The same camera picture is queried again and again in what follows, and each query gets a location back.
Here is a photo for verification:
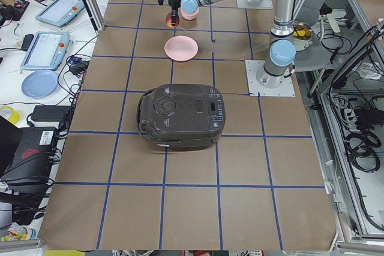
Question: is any red apple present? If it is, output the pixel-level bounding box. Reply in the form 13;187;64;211
166;13;179;28

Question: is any pink bowl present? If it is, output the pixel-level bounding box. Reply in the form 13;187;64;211
180;8;200;20

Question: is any pink plate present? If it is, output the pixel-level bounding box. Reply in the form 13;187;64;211
164;35;199;62

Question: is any blue plate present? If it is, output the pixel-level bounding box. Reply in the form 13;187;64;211
21;70;58;98

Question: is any blue teach pendant far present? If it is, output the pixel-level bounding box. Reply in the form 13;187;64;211
35;0;85;27

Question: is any blue teach pendant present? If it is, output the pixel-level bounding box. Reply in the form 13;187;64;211
35;0;85;27
20;31;70;71

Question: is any dark grey rice cooker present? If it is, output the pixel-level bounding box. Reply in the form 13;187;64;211
136;84;226;149

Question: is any blue teach pendant near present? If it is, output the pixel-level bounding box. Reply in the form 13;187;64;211
20;31;70;71

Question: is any steel pot with glass lid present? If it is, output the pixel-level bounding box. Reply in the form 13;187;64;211
293;22;313;52

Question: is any grey office chair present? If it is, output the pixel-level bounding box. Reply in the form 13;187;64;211
294;0;329;72

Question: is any black power adapter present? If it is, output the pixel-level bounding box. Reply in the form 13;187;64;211
26;106;70;127

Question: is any yellow tape roll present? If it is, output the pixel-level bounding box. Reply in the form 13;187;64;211
0;106;20;125

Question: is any black computer box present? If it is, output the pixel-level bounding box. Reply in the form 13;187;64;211
1;118;59;194

